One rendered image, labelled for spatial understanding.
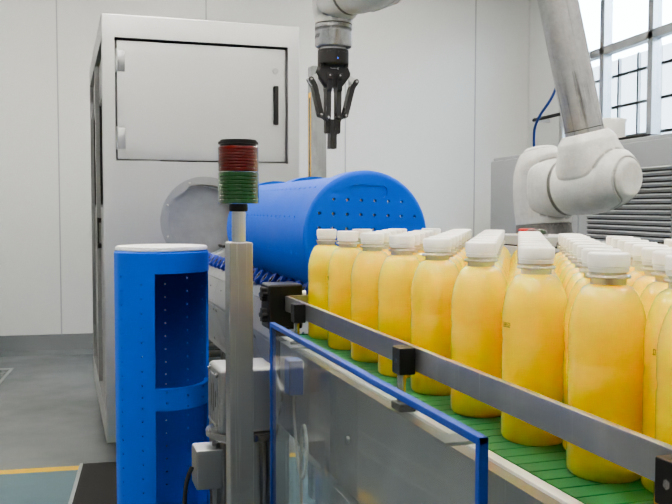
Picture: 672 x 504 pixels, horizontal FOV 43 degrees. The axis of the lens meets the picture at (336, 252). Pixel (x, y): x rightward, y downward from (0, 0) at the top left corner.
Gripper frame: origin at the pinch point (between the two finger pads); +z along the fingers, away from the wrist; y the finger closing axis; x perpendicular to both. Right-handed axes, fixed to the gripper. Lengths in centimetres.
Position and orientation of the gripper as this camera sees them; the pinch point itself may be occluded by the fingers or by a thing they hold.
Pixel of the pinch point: (332, 134)
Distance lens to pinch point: 207.2
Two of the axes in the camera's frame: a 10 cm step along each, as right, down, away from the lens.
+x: 3.0, 0.5, -9.5
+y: -9.5, 0.0, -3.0
